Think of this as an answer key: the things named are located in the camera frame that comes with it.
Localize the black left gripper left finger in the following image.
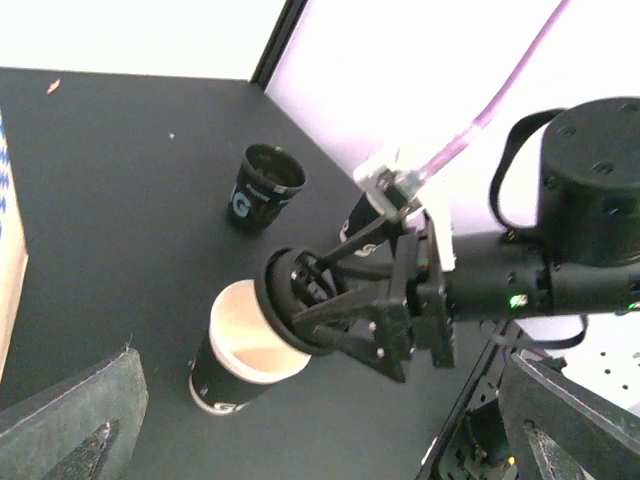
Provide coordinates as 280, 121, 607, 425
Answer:
1, 348, 149, 479

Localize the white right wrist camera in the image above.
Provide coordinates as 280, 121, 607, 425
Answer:
352, 146, 456, 272

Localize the black corner frame post right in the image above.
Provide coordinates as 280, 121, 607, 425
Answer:
250, 0, 308, 92

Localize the stack of black lids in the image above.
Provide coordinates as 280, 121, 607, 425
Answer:
227, 143, 307, 233

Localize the black branded paper cup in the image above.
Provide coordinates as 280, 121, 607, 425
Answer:
188, 280, 311, 416

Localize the black cup lid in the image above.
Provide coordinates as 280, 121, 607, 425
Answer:
255, 247, 347, 356

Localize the blue checkered paper bag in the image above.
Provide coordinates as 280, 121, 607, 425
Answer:
0, 123, 29, 373

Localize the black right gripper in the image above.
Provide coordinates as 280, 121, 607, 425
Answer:
292, 216, 456, 383

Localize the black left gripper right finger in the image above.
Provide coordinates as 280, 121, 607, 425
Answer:
499, 354, 639, 479

